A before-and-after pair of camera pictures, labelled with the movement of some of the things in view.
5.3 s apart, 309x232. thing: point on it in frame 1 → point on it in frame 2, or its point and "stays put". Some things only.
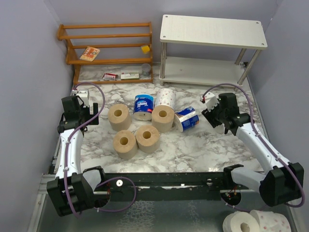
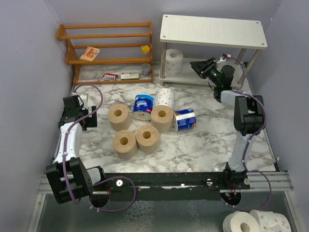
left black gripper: (94, 107) stays put
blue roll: (186, 119) stays put
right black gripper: (210, 117) → (202, 68)
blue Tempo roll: (143, 105) stays put
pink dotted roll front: (219, 129) → (174, 62)
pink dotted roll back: (165, 96) stays put
